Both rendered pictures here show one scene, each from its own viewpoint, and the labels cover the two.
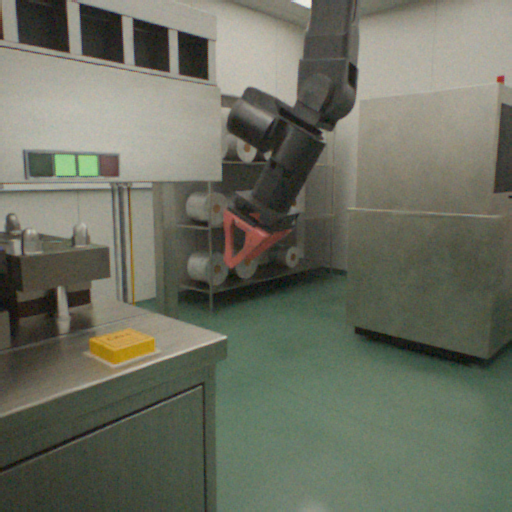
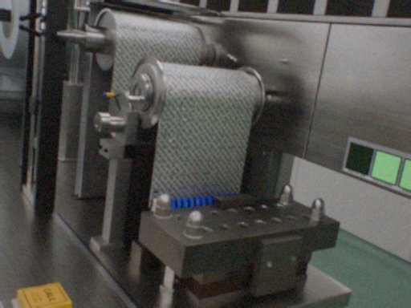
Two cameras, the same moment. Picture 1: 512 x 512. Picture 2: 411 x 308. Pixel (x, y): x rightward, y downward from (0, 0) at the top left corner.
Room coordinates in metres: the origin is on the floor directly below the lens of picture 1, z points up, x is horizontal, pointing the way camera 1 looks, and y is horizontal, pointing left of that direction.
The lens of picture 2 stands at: (1.03, -0.45, 1.36)
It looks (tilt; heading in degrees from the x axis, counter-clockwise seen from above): 13 degrees down; 101
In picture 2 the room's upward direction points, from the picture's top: 8 degrees clockwise
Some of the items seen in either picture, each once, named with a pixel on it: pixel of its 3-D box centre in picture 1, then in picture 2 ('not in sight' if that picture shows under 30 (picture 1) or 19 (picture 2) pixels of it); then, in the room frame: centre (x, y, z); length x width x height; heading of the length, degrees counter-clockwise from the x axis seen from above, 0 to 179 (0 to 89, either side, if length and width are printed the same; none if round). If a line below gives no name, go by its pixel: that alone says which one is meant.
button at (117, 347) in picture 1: (122, 345); (44, 301); (0.67, 0.19, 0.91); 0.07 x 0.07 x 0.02; 47
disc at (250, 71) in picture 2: not in sight; (242, 98); (0.89, 0.66, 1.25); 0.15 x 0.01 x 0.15; 137
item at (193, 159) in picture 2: not in sight; (201, 163); (0.84, 0.52, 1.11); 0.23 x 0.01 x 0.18; 47
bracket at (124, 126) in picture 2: not in sight; (113, 179); (0.66, 0.47, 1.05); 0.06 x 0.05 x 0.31; 47
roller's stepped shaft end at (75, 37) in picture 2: not in sight; (70, 36); (0.47, 0.58, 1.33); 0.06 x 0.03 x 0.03; 47
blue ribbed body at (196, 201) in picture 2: not in sight; (203, 204); (0.86, 0.51, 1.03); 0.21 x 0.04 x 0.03; 47
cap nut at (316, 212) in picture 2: (12, 222); (318, 208); (1.10, 0.56, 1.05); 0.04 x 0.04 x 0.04
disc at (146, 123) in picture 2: not in sight; (147, 91); (0.71, 0.47, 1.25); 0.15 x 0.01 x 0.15; 137
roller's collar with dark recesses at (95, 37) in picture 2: not in sight; (94, 39); (0.52, 0.63, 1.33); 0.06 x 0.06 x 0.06; 47
